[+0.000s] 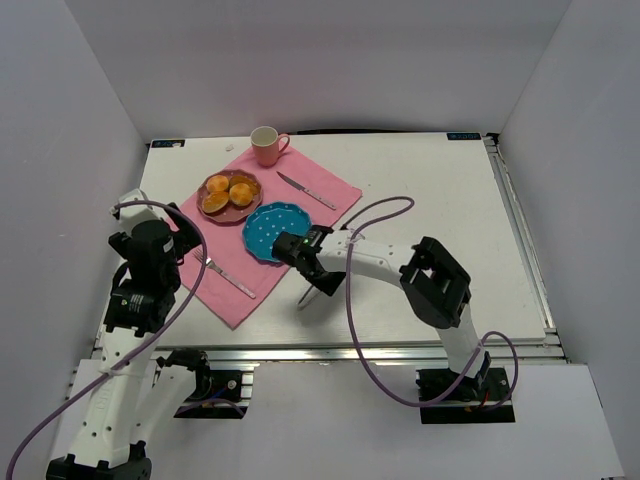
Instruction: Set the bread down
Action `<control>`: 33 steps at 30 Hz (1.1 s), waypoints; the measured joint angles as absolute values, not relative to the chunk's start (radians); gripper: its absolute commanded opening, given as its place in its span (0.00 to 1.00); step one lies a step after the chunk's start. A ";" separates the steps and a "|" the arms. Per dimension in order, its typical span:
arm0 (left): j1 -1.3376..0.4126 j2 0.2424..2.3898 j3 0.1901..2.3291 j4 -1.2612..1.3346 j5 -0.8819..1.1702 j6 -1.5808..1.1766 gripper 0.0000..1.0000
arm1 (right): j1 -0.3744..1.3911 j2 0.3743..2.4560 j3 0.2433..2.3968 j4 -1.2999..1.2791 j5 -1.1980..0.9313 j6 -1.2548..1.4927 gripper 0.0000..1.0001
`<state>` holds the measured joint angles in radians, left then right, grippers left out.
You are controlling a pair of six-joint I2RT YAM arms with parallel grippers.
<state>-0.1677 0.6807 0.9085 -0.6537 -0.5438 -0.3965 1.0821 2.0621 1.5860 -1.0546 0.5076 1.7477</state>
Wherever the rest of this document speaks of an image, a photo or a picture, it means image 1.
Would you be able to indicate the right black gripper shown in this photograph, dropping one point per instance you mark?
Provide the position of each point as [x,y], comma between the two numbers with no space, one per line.
[316,272]

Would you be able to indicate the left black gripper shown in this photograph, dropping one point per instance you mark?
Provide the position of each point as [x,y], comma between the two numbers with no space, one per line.
[185,232]

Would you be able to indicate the metal tongs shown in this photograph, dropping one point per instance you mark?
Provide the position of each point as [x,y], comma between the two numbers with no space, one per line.
[310,294]

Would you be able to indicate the round bread roll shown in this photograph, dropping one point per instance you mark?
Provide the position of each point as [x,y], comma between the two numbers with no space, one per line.
[217,183]
[241,194]

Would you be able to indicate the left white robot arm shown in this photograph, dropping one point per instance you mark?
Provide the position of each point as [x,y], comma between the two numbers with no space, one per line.
[141,307]

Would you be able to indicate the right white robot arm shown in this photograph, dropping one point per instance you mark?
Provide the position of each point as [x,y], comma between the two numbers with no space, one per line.
[436,286]

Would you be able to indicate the dark brown flat bread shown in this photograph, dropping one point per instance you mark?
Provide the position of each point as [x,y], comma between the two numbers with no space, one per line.
[252,183]

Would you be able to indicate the sesame seed bun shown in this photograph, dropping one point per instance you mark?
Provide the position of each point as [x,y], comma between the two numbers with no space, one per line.
[215,202]

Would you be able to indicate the blue polka dot plate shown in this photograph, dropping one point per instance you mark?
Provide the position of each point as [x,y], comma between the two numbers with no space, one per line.
[267,222]

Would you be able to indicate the mauve polka dot plate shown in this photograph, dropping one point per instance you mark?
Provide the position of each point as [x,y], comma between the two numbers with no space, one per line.
[231,214]

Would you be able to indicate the left corner label sticker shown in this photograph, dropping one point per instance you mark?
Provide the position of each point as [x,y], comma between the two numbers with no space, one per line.
[167,143]

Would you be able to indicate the corner label sticker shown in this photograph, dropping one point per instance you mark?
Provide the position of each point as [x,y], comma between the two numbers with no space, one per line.
[463,136]
[167,143]

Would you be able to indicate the pink mug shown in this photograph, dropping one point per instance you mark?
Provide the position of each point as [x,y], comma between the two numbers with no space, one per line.
[268,145]

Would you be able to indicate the right corner label sticker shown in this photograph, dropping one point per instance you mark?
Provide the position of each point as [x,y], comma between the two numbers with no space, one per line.
[463,136]

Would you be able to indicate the fork with pink handle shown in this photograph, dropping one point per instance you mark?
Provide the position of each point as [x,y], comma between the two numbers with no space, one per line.
[211,265]

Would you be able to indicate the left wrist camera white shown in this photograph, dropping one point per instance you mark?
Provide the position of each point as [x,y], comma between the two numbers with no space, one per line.
[133,208]

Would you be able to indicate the knife with pink handle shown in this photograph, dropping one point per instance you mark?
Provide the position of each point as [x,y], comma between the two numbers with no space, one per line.
[307,191]

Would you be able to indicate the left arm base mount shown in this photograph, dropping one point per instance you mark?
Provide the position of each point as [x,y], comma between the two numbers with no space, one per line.
[217,393]

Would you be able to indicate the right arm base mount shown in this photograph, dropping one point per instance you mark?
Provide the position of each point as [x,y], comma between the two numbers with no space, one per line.
[468,404]

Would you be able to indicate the aluminium table frame rail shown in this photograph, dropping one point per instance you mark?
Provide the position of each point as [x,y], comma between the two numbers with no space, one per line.
[415,185]

